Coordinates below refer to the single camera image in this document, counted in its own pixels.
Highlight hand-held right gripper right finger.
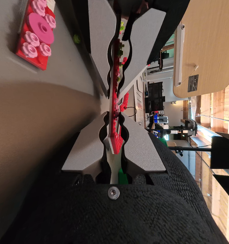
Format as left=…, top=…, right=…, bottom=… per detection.
left=119, top=111, right=166, bottom=180

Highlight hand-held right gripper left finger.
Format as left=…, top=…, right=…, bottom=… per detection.
left=61, top=111, right=109, bottom=183

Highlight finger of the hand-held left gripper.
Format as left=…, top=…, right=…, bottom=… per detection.
left=117, top=8, right=167, bottom=98
left=88, top=0, right=121, bottom=96

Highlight red lego heart frame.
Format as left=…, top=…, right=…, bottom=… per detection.
left=108, top=38, right=130, bottom=155

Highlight green plastic bin with lego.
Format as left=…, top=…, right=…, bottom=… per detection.
left=118, top=168, right=128, bottom=184

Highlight lego instruction booklet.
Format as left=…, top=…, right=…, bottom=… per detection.
left=134, top=76, right=146, bottom=125

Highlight red lego plate pink flowers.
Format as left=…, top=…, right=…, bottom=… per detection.
left=15, top=0, right=56, bottom=71

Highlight cardboard box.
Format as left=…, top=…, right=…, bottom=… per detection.
left=173, top=0, right=229, bottom=99

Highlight black computer monitor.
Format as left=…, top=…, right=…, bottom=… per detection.
left=145, top=82, right=166, bottom=113

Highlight black camera on stand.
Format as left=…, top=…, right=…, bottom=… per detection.
left=169, top=133, right=229, bottom=170

